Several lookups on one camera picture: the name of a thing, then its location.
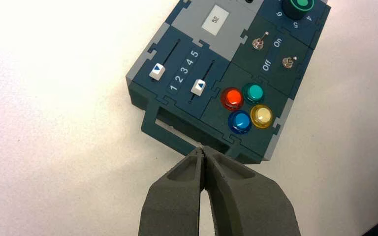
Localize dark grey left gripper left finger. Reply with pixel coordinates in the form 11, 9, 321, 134
138, 147, 206, 236

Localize white slider knob blue arrow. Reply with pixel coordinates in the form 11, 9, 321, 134
190, 79, 207, 97
149, 62, 166, 82

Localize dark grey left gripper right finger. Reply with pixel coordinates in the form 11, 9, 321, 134
204, 147, 303, 236

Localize black rotary knob green cap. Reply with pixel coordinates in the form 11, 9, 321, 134
281, 0, 315, 20

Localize silver metal toggle switch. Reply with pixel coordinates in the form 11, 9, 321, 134
282, 56, 298, 69
252, 31, 270, 51

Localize yellow round push button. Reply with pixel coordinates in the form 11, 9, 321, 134
250, 104, 274, 129

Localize green round push button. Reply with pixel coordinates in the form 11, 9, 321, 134
242, 83, 265, 105

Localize blue and grey control box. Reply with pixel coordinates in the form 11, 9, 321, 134
125, 0, 331, 165

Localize blue round push button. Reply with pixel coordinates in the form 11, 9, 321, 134
227, 110, 252, 135

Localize white rectangular display screen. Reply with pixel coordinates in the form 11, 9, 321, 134
201, 4, 231, 35

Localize red round push button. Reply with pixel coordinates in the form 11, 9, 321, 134
220, 87, 245, 112

